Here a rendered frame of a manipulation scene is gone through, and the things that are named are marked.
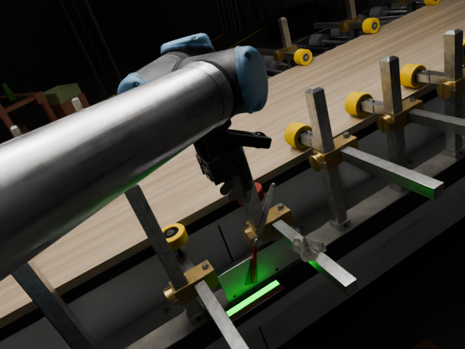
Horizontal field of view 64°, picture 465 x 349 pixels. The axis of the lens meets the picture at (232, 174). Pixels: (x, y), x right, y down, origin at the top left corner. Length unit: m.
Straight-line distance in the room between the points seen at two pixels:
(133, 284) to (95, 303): 0.12
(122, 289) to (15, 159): 0.94
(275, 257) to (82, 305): 0.57
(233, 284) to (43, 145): 0.80
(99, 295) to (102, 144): 0.91
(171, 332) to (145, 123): 0.79
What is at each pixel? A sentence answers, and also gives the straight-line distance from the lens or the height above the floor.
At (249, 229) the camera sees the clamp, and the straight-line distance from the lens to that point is 0.99.
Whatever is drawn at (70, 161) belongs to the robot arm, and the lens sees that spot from 0.31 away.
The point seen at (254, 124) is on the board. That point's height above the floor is 0.90.
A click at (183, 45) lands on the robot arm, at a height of 1.37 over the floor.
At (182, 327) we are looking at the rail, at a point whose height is 0.70.
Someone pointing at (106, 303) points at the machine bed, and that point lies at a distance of 1.22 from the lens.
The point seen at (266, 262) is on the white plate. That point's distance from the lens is 1.05.
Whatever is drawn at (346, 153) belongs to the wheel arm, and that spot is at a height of 0.96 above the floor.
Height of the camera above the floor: 1.47
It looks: 29 degrees down
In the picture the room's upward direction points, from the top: 19 degrees counter-clockwise
